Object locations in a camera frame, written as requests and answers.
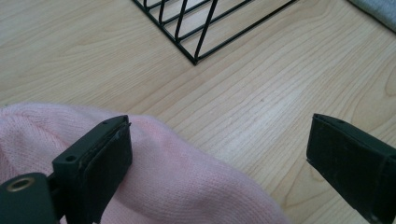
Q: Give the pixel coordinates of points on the pink knit hat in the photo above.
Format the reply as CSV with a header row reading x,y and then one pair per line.
x,y
186,186

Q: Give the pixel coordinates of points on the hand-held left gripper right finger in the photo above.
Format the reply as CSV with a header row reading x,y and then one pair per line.
x,y
351,168

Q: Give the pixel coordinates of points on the grey knit hat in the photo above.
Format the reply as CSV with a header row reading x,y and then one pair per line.
x,y
379,11

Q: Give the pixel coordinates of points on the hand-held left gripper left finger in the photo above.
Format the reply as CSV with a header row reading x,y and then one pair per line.
x,y
93,174

